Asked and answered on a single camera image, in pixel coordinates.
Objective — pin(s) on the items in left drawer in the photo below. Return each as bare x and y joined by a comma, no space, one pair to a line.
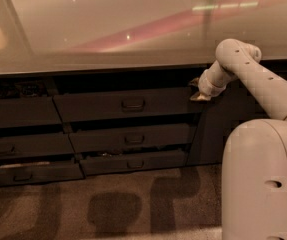
22,89

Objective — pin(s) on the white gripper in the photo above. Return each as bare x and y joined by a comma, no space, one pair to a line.
207,86

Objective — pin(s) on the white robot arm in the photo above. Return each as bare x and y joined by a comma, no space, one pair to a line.
254,167

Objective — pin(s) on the dark cabinet door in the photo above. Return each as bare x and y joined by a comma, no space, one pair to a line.
213,130

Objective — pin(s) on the dark drawer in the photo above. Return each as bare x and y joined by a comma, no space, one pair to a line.
23,112
58,171
125,104
35,146
134,162
132,137

